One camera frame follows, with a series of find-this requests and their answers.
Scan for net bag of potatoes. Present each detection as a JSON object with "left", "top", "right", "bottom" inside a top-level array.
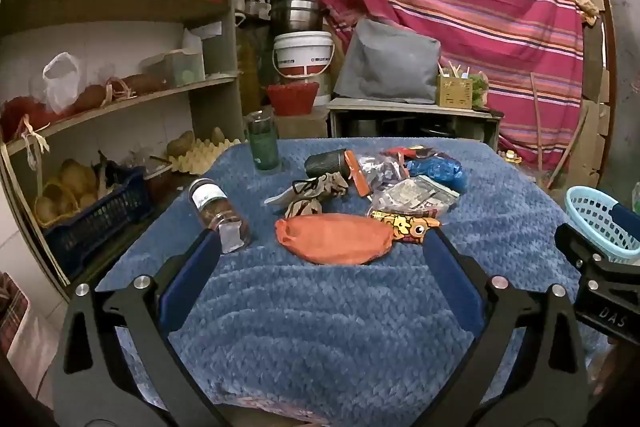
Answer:
[{"left": 34, "top": 159, "right": 98, "bottom": 228}]

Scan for grey fabric cover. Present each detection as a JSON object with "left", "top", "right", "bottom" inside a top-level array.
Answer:
[{"left": 332, "top": 18, "right": 442, "bottom": 105}]

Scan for large beige stocking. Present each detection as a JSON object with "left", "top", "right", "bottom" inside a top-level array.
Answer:
[{"left": 292, "top": 172, "right": 349, "bottom": 198}]

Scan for large potato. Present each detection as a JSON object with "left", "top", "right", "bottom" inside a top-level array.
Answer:
[{"left": 166, "top": 130, "right": 196, "bottom": 156}]

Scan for clear printed packet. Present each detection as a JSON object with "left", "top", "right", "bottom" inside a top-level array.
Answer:
[{"left": 370, "top": 175, "right": 461, "bottom": 218}]

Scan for yellow egg tray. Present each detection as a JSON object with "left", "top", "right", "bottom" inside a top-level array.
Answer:
[{"left": 167, "top": 138, "right": 246, "bottom": 172}]

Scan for stacked cardboard boxes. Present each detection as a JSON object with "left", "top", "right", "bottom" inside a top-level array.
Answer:
[{"left": 580, "top": 22, "right": 613, "bottom": 188}]

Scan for light blue plastic basket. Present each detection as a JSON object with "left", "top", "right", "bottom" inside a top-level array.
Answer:
[{"left": 565, "top": 185, "right": 640, "bottom": 264}]

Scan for low wooden cabinet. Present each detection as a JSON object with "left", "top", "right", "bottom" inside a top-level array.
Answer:
[{"left": 327, "top": 97, "right": 503, "bottom": 145}]

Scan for orange cloth bag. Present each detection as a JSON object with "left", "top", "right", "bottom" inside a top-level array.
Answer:
[{"left": 275, "top": 213, "right": 395, "bottom": 267}]

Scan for blue plastic crate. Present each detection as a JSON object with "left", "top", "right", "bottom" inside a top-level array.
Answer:
[{"left": 42, "top": 167, "right": 153, "bottom": 263}]

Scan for red packet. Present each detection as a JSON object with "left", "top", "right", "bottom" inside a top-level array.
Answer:
[{"left": 382, "top": 147, "right": 441, "bottom": 160}]

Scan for white plastic bucket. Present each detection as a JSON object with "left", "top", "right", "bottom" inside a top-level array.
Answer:
[{"left": 272, "top": 31, "right": 335, "bottom": 82}]

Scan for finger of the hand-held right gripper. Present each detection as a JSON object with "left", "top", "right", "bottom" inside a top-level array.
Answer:
[
  {"left": 555, "top": 223, "right": 608, "bottom": 293},
  {"left": 611, "top": 203, "right": 640, "bottom": 255}
]

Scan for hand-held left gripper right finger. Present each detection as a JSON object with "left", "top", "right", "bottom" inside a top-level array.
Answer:
[{"left": 422, "top": 227, "right": 588, "bottom": 427}]

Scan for wooden stick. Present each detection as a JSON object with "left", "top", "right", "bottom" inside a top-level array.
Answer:
[{"left": 530, "top": 74, "right": 546, "bottom": 148}]

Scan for small beige stocking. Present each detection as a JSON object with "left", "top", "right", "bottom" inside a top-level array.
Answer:
[{"left": 285, "top": 197, "right": 323, "bottom": 219}]

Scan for black ribbed cup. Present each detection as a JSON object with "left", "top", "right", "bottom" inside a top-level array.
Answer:
[{"left": 304, "top": 148, "right": 351, "bottom": 178}]

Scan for steel pot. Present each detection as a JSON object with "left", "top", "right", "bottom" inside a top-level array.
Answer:
[{"left": 265, "top": 0, "right": 328, "bottom": 32}]

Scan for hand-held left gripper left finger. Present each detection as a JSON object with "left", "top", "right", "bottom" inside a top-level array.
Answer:
[{"left": 52, "top": 227, "right": 236, "bottom": 427}]

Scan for red white plastic bag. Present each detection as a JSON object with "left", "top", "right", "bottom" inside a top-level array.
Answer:
[{"left": 0, "top": 272, "right": 31, "bottom": 358}]

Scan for orange comb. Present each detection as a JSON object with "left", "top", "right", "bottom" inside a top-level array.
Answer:
[{"left": 347, "top": 150, "right": 372, "bottom": 198}]

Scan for yellow oil bottle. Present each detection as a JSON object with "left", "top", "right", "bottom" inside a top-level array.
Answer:
[{"left": 237, "top": 27, "right": 273, "bottom": 112}]

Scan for green tea jar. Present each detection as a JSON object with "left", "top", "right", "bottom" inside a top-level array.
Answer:
[{"left": 243, "top": 109, "right": 281, "bottom": 175}]

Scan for red plastic tub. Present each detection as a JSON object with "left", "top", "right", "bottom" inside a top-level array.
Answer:
[{"left": 142, "top": 167, "right": 173, "bottom": 202}]

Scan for wooden shelf unit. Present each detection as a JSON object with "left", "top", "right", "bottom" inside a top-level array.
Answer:
[{"left": 0, "top": 0, "right": 246, "bottom": 303}]

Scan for brown jar white label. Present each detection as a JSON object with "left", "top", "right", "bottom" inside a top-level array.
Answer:
[{"left": 188, "top": 178, "right": 252, "bottom": 254}]

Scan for white paper piece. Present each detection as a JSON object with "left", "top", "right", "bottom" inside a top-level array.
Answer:
[{"left": 263, "top": 184, "right": 301, "bottom": 206}]

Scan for clear plastic container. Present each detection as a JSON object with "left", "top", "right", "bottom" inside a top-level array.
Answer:
[{"left": 142, "top": 49, "right": 207, "bottom": 88}]

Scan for blue fleece table cover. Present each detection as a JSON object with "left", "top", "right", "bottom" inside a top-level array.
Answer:
[{"left": 95, "top": 137, "right": 613, "bottom": 427}]

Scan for red scalloped basket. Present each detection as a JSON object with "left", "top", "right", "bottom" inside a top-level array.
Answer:
[{"left": 266, "top": 82, "right": 321, "bottom": 116}]

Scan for yellow chopstick holder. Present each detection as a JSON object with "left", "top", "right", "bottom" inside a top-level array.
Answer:
[{"left": 436, "top": 72, "right": 474, "bottom": 110}]

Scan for blue plastic bag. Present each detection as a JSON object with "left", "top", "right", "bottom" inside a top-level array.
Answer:
[{"left": 404, "top": 157, "right": 468, "bottom": 194}]

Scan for sweet potato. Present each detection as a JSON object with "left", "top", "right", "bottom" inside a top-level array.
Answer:
[
  {"left": 72, "top": 84, "right": 108, "bottom": 112},
  {"left": 117, "top": 74, "right": 168, "bottom": 95}
]

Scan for yellow cartoon snack packet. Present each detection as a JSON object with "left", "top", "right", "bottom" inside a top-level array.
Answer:
[{"left": 369, "top": 209, "right": 443, "bottom": 244}]

